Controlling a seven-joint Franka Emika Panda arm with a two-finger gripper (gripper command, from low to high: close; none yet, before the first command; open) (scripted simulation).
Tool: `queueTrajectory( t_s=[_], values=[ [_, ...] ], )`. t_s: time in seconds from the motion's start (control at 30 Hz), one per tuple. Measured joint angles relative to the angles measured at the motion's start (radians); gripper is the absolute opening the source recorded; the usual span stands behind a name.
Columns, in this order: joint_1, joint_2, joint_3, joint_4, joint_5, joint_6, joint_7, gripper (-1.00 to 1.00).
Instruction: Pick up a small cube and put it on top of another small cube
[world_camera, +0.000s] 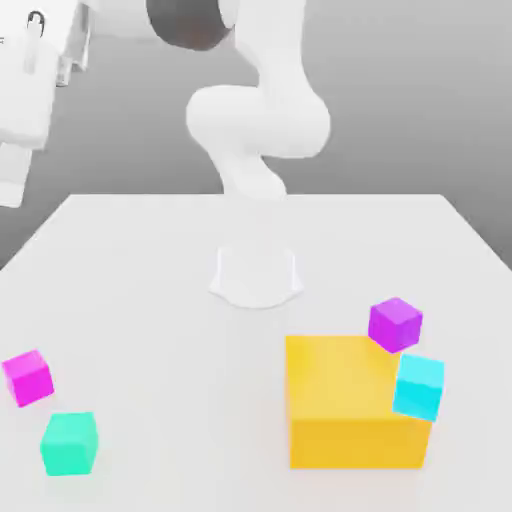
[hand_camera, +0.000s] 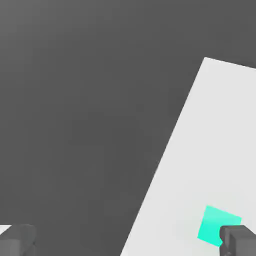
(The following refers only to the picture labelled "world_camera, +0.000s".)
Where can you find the small green cube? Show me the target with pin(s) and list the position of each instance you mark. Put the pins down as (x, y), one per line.
(68, 444)

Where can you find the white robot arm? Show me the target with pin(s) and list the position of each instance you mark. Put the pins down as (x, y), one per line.
(260, 124)

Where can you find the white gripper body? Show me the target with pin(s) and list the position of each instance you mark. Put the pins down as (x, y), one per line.
(24, 104)

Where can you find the small cyan cube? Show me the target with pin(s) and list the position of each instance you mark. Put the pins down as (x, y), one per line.
(418, 390)

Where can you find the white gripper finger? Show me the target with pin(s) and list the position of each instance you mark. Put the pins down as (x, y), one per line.
(12, 168)

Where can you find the large yellow box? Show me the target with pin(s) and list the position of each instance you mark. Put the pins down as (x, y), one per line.
(344, 400)

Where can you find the small purple cube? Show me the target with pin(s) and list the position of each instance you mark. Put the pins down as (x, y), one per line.
(394, 326)

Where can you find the small magenta cube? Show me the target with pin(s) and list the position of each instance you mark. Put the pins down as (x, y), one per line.
(28, 380)

